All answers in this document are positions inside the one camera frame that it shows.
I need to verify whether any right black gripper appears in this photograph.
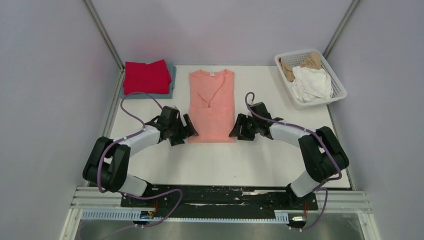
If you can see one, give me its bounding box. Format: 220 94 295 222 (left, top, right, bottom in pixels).
229 114 260 142

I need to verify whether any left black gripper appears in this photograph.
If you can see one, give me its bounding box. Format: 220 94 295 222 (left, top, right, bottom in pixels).
169 114 199 147

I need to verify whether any salmon pink t shirt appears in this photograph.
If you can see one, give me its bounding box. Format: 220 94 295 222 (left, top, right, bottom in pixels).
188 69 235 144

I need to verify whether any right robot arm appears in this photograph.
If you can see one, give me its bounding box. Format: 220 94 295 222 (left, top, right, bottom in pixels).
229 102 350 209

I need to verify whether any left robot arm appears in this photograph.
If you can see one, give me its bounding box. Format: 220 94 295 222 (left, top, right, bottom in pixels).
82 106 198 207

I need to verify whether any folded red t shirt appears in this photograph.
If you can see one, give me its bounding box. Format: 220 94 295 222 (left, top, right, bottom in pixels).
123 59 172 96

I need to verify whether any folded grey-blue t shirt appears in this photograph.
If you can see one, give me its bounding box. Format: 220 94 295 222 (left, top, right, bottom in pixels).
119 59 177 100

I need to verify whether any white t shirt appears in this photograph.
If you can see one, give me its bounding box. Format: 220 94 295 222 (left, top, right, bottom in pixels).
290 66 334 103

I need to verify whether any white plastic basket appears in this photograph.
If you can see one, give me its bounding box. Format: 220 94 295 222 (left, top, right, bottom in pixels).
274 49 347 110

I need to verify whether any tan t shirt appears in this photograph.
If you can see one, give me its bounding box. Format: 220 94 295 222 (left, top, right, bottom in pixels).
278 52 321 83

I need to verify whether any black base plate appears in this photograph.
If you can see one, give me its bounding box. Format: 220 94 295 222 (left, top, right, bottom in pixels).
120 184 318 220

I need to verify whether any slotted cable duct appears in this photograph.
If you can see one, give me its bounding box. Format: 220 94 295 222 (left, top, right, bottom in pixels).
80 209 290 225

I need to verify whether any aluminium frame rail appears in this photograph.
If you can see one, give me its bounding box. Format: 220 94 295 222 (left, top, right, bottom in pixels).
69 187 372 214

